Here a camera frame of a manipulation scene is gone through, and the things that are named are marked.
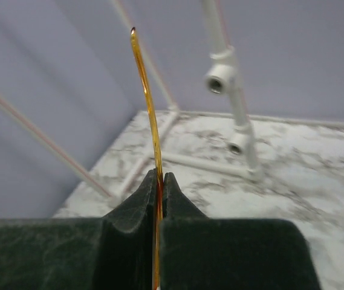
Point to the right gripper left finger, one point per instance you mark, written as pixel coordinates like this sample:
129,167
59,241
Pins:
109,252

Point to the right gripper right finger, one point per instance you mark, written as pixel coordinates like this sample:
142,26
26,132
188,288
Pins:
199,252

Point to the orange sunglasses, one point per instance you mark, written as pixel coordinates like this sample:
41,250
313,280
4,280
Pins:
135,44

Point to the white PVC pipe frame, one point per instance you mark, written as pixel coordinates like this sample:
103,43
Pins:
223,78

